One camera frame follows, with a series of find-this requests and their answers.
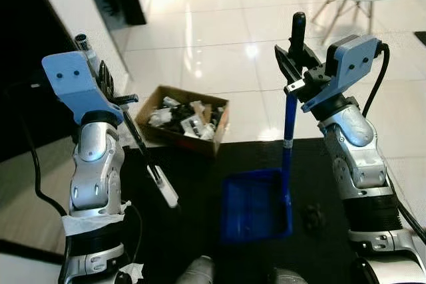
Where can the small black mat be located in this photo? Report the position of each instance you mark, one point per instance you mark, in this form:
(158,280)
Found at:
(421,38)

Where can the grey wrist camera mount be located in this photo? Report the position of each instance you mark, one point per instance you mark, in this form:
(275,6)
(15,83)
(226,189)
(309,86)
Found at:
(349,64)
(70,78)

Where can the grey right robot leg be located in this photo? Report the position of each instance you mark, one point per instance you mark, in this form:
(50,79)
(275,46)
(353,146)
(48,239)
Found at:
(287,277)

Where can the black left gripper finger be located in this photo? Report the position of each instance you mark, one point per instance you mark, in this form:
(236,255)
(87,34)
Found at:
(106,78)

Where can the white tissue wad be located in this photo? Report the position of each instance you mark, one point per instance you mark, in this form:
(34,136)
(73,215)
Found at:
(132,273)

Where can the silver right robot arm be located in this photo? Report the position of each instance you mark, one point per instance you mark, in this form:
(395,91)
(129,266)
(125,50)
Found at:
(359,157)

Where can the grey robot leg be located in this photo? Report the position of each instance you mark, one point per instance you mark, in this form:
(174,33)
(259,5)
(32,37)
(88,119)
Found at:
(194,272)
(287,277)

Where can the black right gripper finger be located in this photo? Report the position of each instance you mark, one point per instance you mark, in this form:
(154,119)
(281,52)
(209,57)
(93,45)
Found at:
(287,68)
(313,58)

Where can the white packaging scraps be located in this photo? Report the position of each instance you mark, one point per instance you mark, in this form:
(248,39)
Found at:
(198,124)

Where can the black floor mat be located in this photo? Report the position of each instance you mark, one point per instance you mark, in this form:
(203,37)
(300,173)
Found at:
(200,231)

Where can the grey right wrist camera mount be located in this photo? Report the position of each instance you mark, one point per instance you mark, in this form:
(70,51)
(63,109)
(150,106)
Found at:
(349,64)

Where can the cardboard box of rubbish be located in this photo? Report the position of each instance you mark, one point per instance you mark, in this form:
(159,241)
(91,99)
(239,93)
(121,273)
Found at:
(173,139)

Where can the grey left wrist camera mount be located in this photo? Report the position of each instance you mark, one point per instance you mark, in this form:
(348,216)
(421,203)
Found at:
(70,78)

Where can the grey left robot leg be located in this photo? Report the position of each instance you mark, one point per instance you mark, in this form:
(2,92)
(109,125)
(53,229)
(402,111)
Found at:
(194,272)

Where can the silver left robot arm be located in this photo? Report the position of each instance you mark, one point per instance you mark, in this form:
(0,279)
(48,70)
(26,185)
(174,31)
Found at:
(96,171)

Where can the crumpled white paper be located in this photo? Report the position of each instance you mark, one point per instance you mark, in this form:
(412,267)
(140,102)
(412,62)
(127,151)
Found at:
(161,118)

